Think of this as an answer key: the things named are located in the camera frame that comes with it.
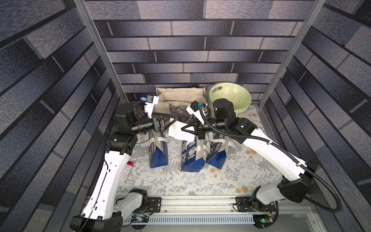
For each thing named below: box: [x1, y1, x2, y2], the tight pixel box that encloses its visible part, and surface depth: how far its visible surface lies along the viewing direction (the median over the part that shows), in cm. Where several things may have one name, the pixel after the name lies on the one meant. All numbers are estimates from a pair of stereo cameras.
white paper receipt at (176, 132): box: [168, 120, 196, 142], surface depth 61 cm
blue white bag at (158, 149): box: [148, 130, 170, 169], surface depth 81 cm
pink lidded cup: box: [120, 160, 135, 181], surface depth 82 cm
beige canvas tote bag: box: [154, 87, 208, 124], surface depth 97 cm
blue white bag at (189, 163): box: [181, 136, 205, 173], surface depth 79 cm
